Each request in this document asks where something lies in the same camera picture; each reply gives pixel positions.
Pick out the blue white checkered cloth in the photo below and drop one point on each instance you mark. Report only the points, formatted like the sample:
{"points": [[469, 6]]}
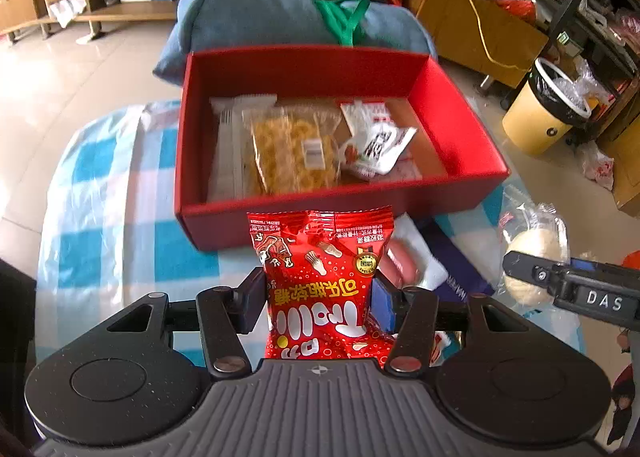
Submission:
{"points": [[110, 236]]}

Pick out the white red small snack pack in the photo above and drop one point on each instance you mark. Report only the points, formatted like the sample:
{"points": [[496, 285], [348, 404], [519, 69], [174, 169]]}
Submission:
{"points": [[377, 142]]}

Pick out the yellow trash bin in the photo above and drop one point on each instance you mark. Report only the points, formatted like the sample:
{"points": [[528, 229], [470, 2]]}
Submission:
{"points": [[547, 107]]}

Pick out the red Trolli candy bag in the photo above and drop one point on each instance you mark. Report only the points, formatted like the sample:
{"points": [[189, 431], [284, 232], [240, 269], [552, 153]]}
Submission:
{"points": [[319, 268]]}

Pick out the white red spicy strip packet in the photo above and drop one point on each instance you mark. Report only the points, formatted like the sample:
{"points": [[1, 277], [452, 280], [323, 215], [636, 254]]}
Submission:
{"points": [[233, 174]]}

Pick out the pink sausages in white pack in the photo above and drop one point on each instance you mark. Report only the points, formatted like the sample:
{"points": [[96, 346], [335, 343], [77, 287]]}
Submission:
{"points": [[408, 261]]}

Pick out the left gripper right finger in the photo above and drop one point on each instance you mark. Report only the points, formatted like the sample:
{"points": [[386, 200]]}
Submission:
{"points": [[410, 314]]}

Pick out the black metal shelf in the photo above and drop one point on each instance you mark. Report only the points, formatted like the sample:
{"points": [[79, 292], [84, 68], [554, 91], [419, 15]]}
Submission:
{"points": [[585, 2]]}

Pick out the clear yellow snack bag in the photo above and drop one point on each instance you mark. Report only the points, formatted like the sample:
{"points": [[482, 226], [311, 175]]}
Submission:
{"points": [[293, 148]]}

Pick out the rolled blue blanket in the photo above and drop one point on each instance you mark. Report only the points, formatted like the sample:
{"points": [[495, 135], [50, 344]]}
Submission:
{"points": [[213, 24]]}

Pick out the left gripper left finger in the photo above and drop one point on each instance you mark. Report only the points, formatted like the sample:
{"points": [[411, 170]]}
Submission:
{"points": [[224, 313]]}

